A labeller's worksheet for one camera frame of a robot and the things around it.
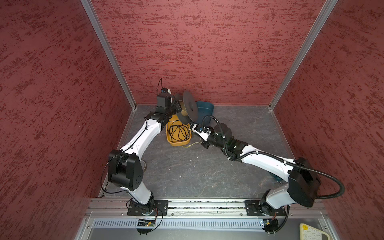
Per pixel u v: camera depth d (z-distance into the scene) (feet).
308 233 2.19
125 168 1.46
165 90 2.46
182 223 2.54
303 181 1.39
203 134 2.15
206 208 2.48
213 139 2.20
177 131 3.41
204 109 3.87
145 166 2.87
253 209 2.43
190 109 2.80
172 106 2.42
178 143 3.10
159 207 2.44
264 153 1.70
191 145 2.79
